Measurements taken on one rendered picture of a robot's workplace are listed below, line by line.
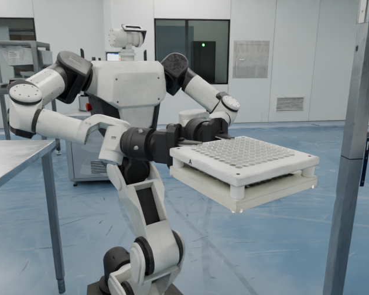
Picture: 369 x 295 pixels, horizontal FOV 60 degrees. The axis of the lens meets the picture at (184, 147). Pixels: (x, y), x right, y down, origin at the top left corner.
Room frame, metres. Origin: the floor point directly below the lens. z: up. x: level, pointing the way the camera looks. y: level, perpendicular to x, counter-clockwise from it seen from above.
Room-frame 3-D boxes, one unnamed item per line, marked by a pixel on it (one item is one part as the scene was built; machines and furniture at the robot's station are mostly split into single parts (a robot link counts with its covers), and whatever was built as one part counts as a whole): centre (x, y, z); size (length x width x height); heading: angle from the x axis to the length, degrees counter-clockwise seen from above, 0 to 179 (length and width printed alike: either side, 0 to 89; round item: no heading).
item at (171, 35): (6.16, -0.15, 1.43); 1.38 x 0.01 x 1.16; 97
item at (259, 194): (0.72, -0.13, 1.02); 0.24 x 0.24 x 0.02; 33
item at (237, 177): (0.72, -0.13, 1.07); 0.25 x 0.24 x 0.02; 123
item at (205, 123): (0.94, -0.08, 1.06); 0.12 x 0.10 x 0.13; 25
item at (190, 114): (1.09, -0.04, 1.07); 0.13 x 0.07 x 0.09; 141
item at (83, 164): (3.45, 0.93, 0.38); 0.63 x 0.57 x 0.76; 97
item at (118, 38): (1.24, 0.22, 1.35); 0.10 x 0.07 x 0.09; 123
